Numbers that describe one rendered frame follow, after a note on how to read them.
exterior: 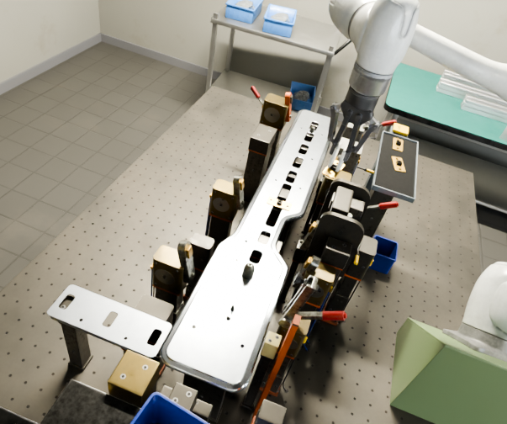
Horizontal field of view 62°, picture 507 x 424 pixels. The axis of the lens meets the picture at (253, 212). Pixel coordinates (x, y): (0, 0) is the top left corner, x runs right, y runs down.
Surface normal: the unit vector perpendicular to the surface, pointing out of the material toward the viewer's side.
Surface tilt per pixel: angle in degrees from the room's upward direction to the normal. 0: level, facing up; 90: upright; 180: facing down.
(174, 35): 90
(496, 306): 67
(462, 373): 90
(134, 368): 0
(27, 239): 0
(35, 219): 0
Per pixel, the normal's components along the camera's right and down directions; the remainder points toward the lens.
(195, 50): -0.33, 0.60
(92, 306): 0.17, -0.72
